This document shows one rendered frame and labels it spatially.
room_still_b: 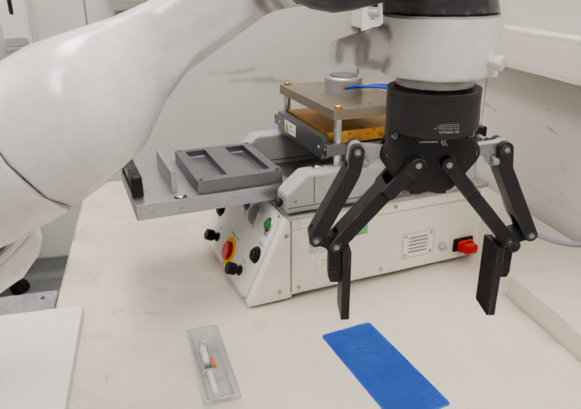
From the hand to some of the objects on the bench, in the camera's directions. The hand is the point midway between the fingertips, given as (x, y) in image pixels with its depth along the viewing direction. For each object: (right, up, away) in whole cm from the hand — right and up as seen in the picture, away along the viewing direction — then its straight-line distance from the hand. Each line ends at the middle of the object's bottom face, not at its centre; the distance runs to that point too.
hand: (415, 298), depth 53 cm
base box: (-1, -3, +76) cm, 76 cm away
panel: (-27, -6, +67) cm, 73 cm away
